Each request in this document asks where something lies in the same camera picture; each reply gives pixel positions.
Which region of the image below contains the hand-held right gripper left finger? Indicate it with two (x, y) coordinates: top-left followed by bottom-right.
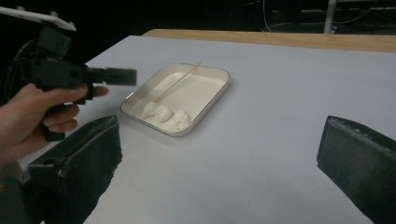
(22, 114), (123, 224)

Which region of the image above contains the white cable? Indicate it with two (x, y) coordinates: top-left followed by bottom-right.
(262, 0), (273, 33)

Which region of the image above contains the thin wooden skewer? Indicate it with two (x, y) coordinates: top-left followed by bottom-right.
(153, 60), (204, 104)

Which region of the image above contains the grey metal stand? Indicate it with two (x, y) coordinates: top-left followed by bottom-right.
(300, 0), (396, 35)

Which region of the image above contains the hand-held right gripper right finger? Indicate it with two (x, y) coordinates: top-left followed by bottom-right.
(316, 115), (396, 224)

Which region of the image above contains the white rectangular tray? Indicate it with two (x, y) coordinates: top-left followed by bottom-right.
(120, 63), (232, 138)

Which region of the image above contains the white food chunk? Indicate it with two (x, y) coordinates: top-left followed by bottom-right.
(154, 105), (174, 123)
(172, 110), (191, 131)
(141, 101), (159, 119)

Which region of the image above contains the black cable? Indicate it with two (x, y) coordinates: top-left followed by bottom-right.
(0, 38), (39, 105)

